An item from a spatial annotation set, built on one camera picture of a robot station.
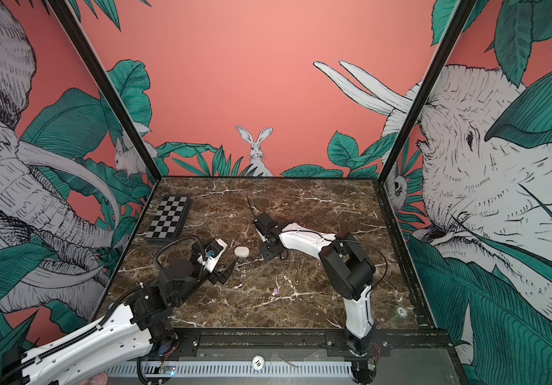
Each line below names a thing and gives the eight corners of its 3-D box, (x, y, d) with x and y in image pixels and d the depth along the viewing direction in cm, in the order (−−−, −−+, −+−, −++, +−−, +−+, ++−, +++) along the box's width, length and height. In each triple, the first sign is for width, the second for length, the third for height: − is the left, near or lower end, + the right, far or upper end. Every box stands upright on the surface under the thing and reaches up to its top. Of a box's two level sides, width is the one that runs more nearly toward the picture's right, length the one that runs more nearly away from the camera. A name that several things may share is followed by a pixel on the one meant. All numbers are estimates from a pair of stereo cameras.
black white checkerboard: (149, 244, 99) (144, 239, 95) (166, 200, 114) (163, 195, 111) (177, 244, 99) (174, 239, 96) (191, 200, 114) (189, 195, 111)
